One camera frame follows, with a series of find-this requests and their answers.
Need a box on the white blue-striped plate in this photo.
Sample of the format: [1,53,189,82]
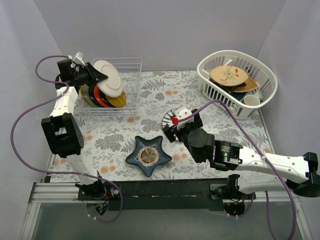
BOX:
[161,108,178,128]

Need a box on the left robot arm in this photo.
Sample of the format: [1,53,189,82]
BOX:
[41,59,107,200]

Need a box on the tan fan-shaped plate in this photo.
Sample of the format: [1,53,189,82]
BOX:
[233,77,259,93]

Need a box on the blue star-shaped plate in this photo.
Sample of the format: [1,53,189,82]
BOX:
[125,135,172,177]

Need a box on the aluminium frame rail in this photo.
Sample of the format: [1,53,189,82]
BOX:
[28,182,313,240]

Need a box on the dark teal dish in basket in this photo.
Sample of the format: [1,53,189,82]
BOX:
[230,92,247,102]

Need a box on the beige floral round plate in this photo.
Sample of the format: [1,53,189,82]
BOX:
[209,65,249,87]

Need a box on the white plastic slatted basket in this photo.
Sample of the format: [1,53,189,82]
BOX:
[196,50,278,120]

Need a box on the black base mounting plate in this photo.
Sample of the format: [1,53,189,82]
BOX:
[77,177,257,211]

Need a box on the black glossy plate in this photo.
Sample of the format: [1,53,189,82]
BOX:
[99,90,114,108]

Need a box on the blue floral green plate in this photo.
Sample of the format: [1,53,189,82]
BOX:
[83,84,97,107]

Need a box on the yellow patterned round plate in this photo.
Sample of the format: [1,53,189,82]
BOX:
[80,85,93,107]

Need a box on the orange red round plate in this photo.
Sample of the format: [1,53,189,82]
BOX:
[93,86,109,108]

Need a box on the floral table mat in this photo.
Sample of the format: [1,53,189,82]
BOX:
[46,70,272,181]

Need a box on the white cup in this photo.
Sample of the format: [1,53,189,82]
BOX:
[243,94,261,107]

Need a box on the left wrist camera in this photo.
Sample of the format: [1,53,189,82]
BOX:
[67,51,86,66]

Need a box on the dark brown plate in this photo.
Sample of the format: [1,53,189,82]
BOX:
[88,85,102,108]

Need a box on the white wire dish rack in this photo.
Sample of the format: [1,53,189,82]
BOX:
[74,57,142,119]

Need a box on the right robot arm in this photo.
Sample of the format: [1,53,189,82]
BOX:
[161,116,320,199]

